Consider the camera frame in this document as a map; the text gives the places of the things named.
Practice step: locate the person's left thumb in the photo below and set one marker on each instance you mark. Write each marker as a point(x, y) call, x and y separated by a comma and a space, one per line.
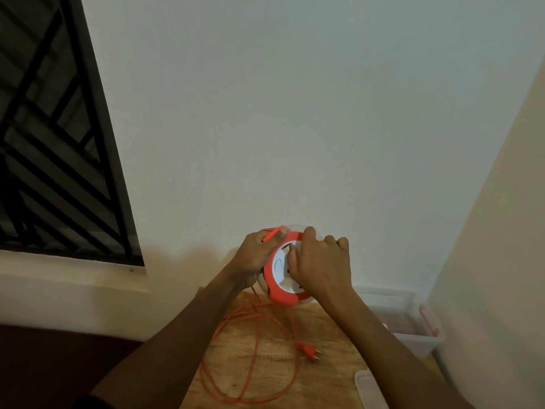
point(277, 239)

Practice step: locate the person's right hand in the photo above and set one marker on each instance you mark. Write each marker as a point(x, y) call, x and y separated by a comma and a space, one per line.
point(321, 268)

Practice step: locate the orange power plug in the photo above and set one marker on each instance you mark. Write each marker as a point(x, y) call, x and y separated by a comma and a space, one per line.
point(309, 351)

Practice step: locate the window with black grille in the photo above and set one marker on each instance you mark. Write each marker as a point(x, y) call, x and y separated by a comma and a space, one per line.
point(55, 136)

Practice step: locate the person's left forearm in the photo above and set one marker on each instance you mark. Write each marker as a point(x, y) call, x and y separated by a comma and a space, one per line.
point(179, 340)

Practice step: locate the person's right forearm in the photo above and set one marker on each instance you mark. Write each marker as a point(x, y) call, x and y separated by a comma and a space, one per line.
point(383, 357)

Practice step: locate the clear plastic lid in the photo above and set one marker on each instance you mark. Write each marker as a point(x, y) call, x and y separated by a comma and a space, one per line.
point(368, 389)

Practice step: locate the clear plastic storage box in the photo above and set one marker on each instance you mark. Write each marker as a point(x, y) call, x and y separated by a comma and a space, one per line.
point(404, 323)

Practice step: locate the person's right middle finger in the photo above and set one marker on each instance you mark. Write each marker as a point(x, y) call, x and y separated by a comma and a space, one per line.
point(329, 241)

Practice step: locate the person's right thumb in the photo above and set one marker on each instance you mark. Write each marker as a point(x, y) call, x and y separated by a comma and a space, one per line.
point(293, 259)

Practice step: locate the person's left hand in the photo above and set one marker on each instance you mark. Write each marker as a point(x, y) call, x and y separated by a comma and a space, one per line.
point(252, 258)

